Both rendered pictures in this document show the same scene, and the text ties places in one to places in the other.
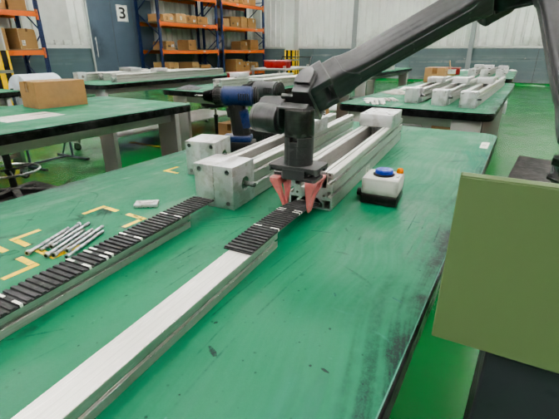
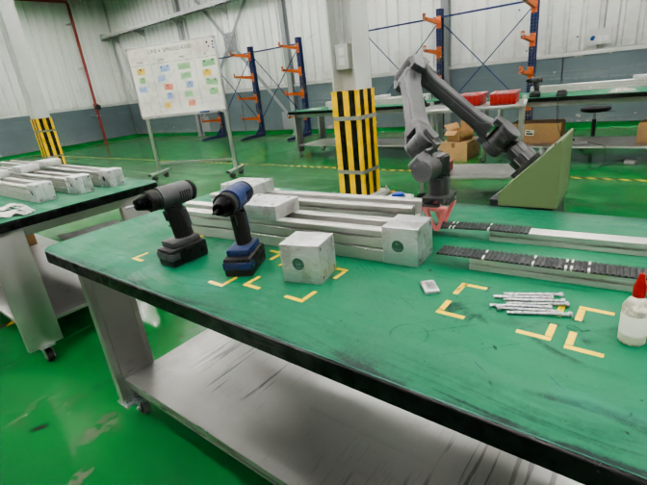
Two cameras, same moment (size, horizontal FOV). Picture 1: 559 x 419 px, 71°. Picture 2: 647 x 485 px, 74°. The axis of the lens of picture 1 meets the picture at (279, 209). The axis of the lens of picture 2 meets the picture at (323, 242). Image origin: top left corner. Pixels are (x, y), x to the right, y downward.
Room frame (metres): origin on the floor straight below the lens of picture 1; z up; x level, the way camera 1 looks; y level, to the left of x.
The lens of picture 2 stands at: (0.90, 1.13, 1.22)
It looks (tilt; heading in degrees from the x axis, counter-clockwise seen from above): 21 degrees down; 279
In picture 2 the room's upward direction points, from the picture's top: 6 degrees counter-clockwise
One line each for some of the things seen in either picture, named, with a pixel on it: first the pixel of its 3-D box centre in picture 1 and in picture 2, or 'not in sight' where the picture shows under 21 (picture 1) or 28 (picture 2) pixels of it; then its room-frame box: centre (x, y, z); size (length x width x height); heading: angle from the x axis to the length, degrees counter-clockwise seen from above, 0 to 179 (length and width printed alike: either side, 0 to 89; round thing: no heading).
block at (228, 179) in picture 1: (230, 181); (409, 238); (0.84, 0.11, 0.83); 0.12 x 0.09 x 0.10; 64
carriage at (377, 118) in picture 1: (380, 120); (247, 190); (1.38, -0.35, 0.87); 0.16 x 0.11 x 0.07; 154
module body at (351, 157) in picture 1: (360, 150); (305, 207); (1.16, -0.24, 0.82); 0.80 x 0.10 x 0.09; 154
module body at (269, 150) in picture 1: (302, 144); (270, 225); (1.24, -0.07, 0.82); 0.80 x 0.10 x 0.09; 154
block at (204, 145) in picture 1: (213, 155); (310, 255); (1.08, 0.19, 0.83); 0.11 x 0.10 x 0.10; 73
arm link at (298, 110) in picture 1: (296, 121); (437, 165); (0.75, -0.03, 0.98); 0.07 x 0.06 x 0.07; 57
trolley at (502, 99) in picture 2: not in sight; (466, 144); (0.08, -3.13, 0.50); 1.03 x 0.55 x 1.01; 161
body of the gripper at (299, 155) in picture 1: (299, 154); (439, 187); (0.75, -0.04, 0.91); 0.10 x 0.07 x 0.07; 64
